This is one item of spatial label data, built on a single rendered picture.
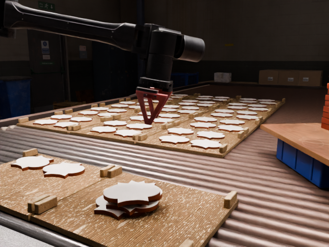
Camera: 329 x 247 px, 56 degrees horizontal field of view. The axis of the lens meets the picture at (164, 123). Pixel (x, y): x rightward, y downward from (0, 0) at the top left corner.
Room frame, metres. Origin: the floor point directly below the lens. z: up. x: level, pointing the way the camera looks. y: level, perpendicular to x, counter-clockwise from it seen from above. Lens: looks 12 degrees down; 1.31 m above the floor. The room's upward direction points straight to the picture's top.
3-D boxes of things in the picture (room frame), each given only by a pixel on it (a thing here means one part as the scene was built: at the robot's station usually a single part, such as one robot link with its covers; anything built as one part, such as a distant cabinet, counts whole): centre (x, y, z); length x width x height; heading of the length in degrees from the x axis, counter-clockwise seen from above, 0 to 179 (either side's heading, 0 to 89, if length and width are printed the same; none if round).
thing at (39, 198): (0.73, 0.32, 0.95); 0.06 x 0.02 x 0.03; 150
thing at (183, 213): (0.74, 0.06, 0.93); 0.41 x 0.35 x 0.02; 59
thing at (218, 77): (7.49, -1.40, 0.86); 0.37 x 0.30 x 0.22; 61
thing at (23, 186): (0.95, 0.42, 0.93); 0.41 x 0.35 x 0.02; 60
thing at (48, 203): (0.72, 0.30, 0.95); 0.06 x 0.02 x 0.03; 149
